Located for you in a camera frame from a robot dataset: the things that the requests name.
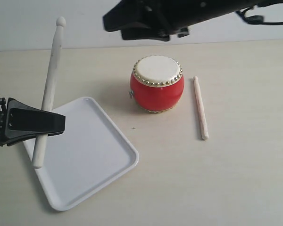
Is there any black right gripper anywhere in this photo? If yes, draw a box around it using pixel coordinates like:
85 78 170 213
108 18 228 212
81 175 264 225
102 0 189 43

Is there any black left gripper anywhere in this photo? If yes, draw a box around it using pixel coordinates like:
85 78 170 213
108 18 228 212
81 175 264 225
0 97 66 146

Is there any wooden drumstick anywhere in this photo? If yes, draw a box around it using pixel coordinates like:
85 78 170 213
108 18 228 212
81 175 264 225
193 76 209 140
32 16 66 169

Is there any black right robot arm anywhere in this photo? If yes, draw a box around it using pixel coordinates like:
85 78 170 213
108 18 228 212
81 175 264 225
102 0 283 42

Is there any red small drum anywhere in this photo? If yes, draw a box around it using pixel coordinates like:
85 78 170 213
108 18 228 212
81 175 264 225
129 55 184 113

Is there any white rectangular plastic tray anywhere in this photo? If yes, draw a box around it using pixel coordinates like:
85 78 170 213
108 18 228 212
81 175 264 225
35 97 139 211

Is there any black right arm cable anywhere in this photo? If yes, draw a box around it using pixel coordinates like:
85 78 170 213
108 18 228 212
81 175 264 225
235 9 283 25

